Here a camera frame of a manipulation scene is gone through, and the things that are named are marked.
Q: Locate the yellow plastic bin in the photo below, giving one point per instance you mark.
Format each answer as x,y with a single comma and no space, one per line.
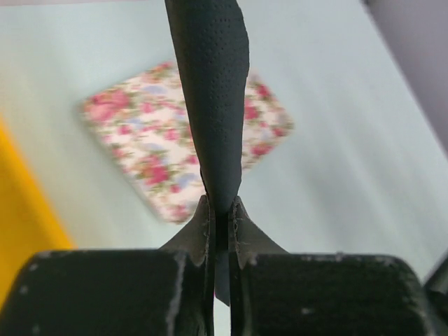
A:
28,223

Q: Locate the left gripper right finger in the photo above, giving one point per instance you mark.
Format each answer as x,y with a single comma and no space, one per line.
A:
273,292

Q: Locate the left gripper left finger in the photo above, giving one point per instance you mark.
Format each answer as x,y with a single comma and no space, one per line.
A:
163,291

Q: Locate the floral pattern tray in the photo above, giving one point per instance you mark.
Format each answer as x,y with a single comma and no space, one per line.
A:
143,125

